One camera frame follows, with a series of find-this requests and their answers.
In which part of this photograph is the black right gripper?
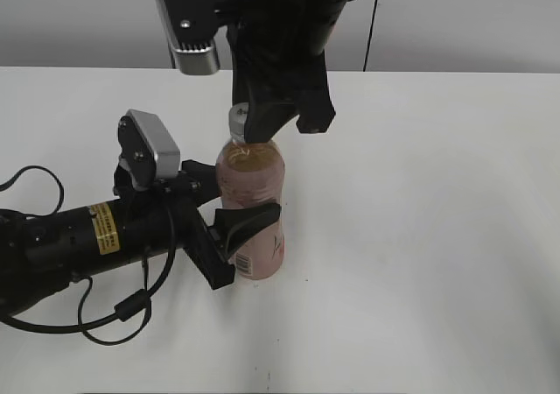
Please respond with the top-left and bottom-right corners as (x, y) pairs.
(227, 0), (336, 143)

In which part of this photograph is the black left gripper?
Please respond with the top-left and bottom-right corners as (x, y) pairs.
(112, 159), (280, 290)

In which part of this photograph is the white bottle cap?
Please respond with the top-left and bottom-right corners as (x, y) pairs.
(228, 102), (249, 143)

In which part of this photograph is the pink oolong tea bottle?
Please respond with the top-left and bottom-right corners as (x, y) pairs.
(216, 138), (285, 280)

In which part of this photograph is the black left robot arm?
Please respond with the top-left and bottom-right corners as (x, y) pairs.
(1, 160), (282, 315)

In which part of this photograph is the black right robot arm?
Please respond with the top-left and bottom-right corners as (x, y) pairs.
(227, 0), (353, 144)

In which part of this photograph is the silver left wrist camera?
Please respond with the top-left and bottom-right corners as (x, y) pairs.
(117, 109), (180, 192)

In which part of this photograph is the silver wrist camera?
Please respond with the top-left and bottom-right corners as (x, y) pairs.
(156, 0), (221, 75)
(117, 109), (180, 192)

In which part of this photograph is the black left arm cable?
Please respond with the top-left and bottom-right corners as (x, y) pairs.
(0, 164), (177, 347)

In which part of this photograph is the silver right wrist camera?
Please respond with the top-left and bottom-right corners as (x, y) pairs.
(156, 0), (221, 75)

